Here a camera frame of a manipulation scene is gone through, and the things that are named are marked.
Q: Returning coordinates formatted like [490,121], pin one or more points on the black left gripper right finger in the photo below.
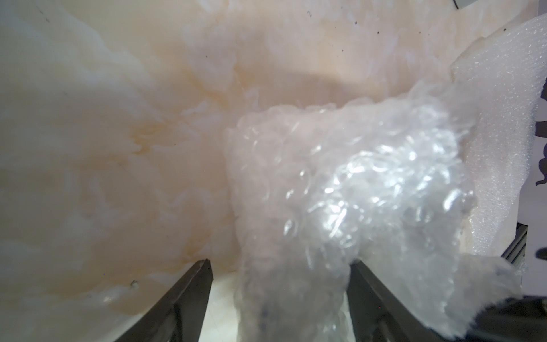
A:
[377,315]

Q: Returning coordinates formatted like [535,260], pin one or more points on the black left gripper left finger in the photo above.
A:
[180,313]

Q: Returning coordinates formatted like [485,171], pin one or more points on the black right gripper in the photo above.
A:
[514,320]

